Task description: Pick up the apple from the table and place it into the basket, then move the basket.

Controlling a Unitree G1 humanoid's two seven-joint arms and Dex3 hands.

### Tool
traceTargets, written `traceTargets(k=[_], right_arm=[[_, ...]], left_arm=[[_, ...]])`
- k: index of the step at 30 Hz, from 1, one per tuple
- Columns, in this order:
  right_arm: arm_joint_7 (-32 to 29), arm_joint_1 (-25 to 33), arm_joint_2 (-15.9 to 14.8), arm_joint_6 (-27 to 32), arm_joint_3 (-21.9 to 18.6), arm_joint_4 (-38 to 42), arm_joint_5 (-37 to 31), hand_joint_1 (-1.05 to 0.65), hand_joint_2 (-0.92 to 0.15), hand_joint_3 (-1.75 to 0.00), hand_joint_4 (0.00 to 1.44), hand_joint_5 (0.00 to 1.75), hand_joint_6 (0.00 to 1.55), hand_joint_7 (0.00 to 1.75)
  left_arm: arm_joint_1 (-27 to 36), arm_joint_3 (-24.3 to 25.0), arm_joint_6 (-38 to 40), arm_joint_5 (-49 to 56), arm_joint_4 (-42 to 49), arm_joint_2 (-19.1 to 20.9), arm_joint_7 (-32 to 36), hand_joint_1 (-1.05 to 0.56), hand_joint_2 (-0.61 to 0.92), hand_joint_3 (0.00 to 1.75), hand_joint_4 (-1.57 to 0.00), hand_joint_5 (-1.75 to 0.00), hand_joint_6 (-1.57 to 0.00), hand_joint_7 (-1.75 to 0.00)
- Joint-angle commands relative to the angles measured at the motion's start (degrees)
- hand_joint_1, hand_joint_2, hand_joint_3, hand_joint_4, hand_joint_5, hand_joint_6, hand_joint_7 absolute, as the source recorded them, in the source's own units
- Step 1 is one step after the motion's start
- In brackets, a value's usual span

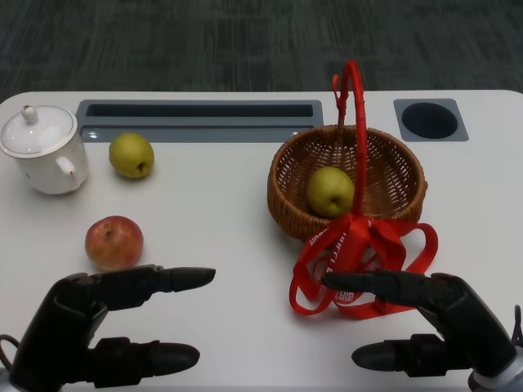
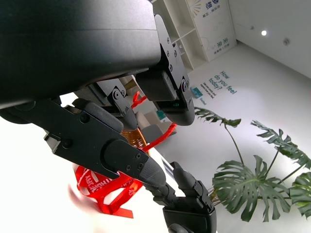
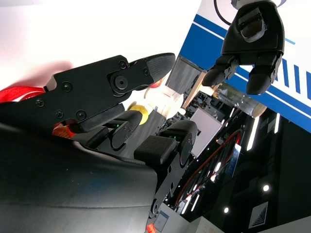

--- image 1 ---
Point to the red apple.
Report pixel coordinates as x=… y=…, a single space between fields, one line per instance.
x=114 y=243

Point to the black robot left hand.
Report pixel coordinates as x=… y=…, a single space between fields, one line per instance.
x=61 y=310

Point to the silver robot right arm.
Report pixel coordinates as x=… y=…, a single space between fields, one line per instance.
x=502 y=379

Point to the red printed ribbon bow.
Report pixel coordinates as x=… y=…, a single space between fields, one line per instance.
x=355 y=232

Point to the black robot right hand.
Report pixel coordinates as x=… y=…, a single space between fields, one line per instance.
x=470 y=318

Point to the white lidded ceramic mug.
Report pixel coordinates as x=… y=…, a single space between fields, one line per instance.
x=45 y=163

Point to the green pear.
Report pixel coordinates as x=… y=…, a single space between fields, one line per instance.
x=327 y=192
x=130 y=155

